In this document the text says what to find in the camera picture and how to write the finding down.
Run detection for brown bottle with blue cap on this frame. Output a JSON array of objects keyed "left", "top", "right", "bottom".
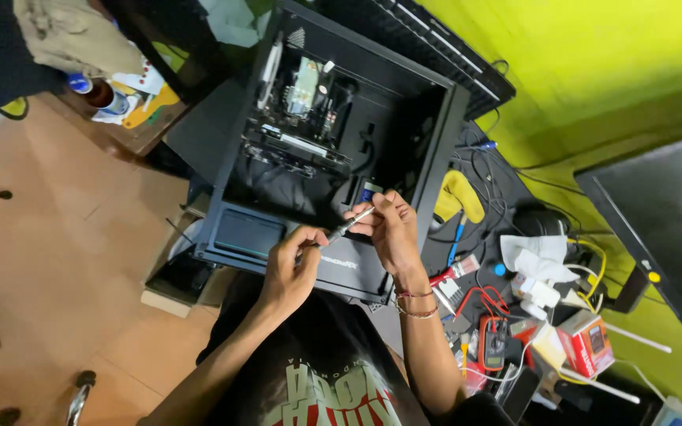
[{"left": 67, "top": 71, "right": 130, "bottom": 117}]

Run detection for blue handled tool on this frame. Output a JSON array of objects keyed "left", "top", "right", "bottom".
[{"left": 447, "top": 214, "right": 468, "bottom": 268}]

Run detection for white antenna rod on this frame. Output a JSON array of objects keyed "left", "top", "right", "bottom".
[
  {"left": 603, "top": 322, "right": 673, "bottom": 355},
  {"left": 559, "top": 366, "right": 641, "bottom": 405}
]

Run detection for black smartphone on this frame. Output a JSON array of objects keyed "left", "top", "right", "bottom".
[{"left": 500, "top": 367, "right": 542, "bottom": 424}]

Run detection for beaded wrist bracelets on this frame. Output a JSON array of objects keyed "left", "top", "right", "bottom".
[{"left": 393, "top": 286, "right": 439, "bottom": 321}]

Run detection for beige cloth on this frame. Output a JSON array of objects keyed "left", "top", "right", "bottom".
[{"left": 12, "top": 0, "right": 145, "bottom": 80}]

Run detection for orange multimeter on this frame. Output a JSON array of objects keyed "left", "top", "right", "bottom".
[{"left": 478, "top": 315, "right": 509, "bottom": 372}]

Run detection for chrome chair leg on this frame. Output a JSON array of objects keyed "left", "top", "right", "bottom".
[{"left": 65, "top": 370, "right": 98, "bottom": 426}]

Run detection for black graphics card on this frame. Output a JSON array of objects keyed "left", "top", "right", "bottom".
[{"left": 242, "top": 123, "right": 354, "bottom": 178}]

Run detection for yellow cable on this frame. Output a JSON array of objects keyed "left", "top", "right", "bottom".
[{"left": 565, "top": 237, "right": 609, "bottom": 316}]

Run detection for black monitor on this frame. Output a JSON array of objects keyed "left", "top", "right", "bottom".
[{"left": 574, "top": 127, "right": 682, "bottom": 342}]

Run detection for motherboard with components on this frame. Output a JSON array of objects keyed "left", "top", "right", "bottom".
[{"left": 256, "top": 35, "right": 356, "bottom": 137}]

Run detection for red multimeter lead cable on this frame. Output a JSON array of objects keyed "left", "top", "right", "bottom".
[{"left": 453, "top": 286, "right": 511, "bottom": 323}]

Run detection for wooden table with clutter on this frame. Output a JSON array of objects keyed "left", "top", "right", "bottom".
[{"left": 38, "top": 35, "right": 195, "bottom": 157}]

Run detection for tangle of black cables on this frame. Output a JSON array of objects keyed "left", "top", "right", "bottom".
[{"left": 430, "top": 127, "right": 585, "bottom": 243}]

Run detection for black printed t-shirt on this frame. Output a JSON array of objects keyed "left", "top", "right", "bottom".
[{"left": 196, "top": 271, "right": 432, "bottom": 426}]

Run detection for silver precision screwdriver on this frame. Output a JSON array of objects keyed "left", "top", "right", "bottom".
[{"left": 295, "top": 206, "right": 376, "bottom": 265}]

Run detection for red cardboard box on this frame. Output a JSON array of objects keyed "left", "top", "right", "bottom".
[{"left": 555, "top": 309, "right": 616, "bottom": 380}]

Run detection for white power adapter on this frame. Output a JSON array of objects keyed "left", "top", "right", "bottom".
[{"left": 510, "top": 273, "right": 562, "bottom": 310}]

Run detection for red handled tool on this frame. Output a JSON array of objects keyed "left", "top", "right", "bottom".
[{"left": 429, "top": 254, "right": 482, "bottom": 289}]

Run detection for black round device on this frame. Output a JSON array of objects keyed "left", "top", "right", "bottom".
[{"left": 511, "top": 203, "right": 574, "bottom": 242}]

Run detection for yellow cloth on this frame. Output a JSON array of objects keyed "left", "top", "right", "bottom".
[{"left": 433, "top": 170, "right": 486, "bottom": 225}]

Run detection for person's right hand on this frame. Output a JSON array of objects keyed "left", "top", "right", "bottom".
[{"left": 344, "top": 189, "right": 431, "bottom": 282}]

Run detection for black computer case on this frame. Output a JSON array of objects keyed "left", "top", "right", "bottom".
[{"left": 194, "top": 0, "right": 471, "bottom": 306}]

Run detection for black keyboard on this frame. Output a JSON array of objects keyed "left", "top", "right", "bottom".
[{"left": 317, "top": 0, "right": 517, "bottom": 120}]

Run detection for white crumpled tissue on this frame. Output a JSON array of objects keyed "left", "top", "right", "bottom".
[{"left": 499, "top": 234, "right": 581, "bottom": 285}]

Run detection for person's left hand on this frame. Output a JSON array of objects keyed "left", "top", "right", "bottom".
[{"left": 256, "top": 225, "right": 330, "bottom": 315}]

